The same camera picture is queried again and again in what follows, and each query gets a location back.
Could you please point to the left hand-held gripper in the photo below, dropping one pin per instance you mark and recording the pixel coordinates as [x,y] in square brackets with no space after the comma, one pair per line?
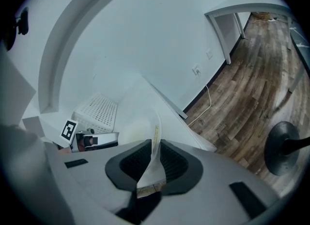
[68,130]

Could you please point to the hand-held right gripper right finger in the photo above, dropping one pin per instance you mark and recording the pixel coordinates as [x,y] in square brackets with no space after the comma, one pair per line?
[218,183]

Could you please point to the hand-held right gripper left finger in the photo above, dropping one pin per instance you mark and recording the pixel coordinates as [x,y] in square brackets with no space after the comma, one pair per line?
[92,178]

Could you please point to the white round plate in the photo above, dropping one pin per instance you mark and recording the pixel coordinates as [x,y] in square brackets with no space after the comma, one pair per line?
[155,168]

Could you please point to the round black marble table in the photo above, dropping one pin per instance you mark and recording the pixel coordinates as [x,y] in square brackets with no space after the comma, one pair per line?
[278,146]

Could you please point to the white perforated basket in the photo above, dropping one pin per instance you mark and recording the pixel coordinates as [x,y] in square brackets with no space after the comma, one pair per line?
[101,112]

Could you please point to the person's light green sweatshirt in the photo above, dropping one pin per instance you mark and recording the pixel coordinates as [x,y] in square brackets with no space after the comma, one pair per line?
[24,170]

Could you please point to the cardboard box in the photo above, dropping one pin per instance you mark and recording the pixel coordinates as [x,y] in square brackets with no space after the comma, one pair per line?
[261,15]

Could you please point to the white desk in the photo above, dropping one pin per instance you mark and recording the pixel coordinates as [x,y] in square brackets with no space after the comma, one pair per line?
[242,7]

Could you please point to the white wall socket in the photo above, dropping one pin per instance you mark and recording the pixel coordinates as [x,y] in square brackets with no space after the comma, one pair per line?
[196,70]

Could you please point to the white wall plate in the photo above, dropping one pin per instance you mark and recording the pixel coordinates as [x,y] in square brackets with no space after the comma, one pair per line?
[209,54]

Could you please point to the black head mount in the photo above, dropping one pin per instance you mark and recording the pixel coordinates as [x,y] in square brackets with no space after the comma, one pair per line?
[8,37]

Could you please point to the black head-worn camera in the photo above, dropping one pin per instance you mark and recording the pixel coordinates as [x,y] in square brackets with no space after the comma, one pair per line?
[23,22]

